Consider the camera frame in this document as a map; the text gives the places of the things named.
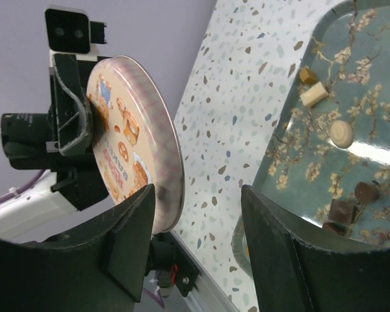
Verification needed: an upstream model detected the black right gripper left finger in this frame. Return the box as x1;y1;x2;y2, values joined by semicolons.
0;185;155;311

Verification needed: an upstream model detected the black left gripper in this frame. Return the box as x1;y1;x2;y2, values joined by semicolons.
1;53;108;211

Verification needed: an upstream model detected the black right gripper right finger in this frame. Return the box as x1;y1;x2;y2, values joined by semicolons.
241;185;390;311

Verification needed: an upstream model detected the silver embossed tin lid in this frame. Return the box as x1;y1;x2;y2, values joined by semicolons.
86;55;185;235

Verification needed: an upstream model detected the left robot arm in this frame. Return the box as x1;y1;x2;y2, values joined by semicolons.
0;52;108;241

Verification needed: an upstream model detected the dark rectangular chocolate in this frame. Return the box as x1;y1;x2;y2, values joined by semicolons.
322;222;346;237

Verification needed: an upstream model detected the dark cube chocolate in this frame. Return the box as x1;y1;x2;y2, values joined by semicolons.
328;199;358;226

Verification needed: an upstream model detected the dark round flat chocolate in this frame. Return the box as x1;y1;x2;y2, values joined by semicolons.
354;182;379;204

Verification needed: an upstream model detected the white round swirl chocolate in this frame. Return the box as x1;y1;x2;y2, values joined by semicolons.
330;120;354;149

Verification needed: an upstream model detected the white rectangular chocolate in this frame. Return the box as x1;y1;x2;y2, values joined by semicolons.
300;82;329;108

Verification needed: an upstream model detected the caramel square chocolate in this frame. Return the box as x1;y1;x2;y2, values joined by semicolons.
299;68;319;85

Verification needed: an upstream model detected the floral blue serving tray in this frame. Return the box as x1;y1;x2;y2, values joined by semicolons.
230;0;390;274

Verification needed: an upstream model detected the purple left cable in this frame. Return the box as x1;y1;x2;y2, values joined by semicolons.
0;168;48;212

